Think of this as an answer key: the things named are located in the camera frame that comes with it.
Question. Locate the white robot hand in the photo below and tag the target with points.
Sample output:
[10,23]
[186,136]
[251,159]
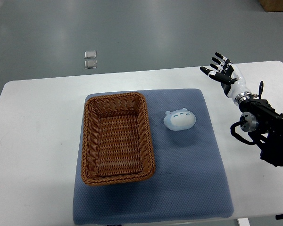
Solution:
[236,91]

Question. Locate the blue plush toy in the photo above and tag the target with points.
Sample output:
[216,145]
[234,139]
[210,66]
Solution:
[178,120]

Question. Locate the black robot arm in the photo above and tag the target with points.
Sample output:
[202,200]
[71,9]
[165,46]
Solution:
[259,123]

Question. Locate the brown wicker basket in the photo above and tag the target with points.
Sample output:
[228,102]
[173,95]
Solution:
[117,144]

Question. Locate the brown cardboard box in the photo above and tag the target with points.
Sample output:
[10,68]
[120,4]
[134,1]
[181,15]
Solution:
[272,5]

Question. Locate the blue padded mat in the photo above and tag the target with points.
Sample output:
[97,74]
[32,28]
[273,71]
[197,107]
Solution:
[189,181]

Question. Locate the upper clear floor plate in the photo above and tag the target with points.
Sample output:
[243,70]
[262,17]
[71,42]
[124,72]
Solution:
[90,54]

